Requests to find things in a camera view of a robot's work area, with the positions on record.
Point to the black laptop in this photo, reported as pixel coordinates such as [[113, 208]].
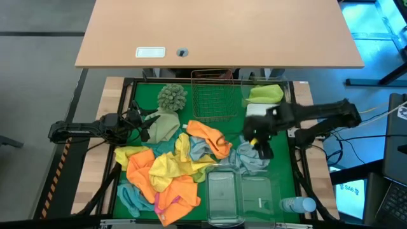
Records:
[[394, 143]]

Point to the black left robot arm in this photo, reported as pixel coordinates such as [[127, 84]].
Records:
[[79, 128]]

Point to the round grey desk grommet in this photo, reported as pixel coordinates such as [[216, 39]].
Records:
[[182, 52]]

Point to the lime green microfiber towel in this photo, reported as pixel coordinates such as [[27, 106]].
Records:
[[200, 176], [265, 93]]

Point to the black desk leg frame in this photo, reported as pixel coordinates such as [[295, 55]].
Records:
[[378, 80]]

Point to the silver metal bracket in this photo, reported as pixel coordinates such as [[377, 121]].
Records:
[[294, 226], [117, 222]]

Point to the white rectangular desk plate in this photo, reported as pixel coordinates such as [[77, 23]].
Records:
[[150, 52]]

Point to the clear plastic water bottle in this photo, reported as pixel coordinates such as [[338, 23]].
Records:
[[297, 204]]

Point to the tan wooden desk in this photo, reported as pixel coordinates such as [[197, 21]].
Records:
[[222, 28]]

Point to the light blue microfiber towel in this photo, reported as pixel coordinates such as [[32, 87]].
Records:
[[246, 156], [198, 148]]

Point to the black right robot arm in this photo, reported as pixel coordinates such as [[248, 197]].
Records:
[[327, 111]]

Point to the green artificial plant ball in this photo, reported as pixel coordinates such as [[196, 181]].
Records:
[[171, 97]]

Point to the black table frame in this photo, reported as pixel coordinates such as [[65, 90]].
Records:
[[149, 80]]

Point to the white SA6 sign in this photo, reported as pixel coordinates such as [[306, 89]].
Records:
[[349, 197]]

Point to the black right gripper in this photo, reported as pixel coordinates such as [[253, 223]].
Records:
[[267, 125]]

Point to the black chair base leg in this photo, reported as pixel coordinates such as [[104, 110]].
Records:
[[11, 141]]

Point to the orange microfiber towel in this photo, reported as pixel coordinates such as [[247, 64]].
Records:
[[208, 135], [140, 175], [179, 198]]

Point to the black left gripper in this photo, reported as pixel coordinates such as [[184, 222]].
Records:
[[135, 122]]

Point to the sage green microfiber towel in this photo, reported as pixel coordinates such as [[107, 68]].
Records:
[[165, 125]]

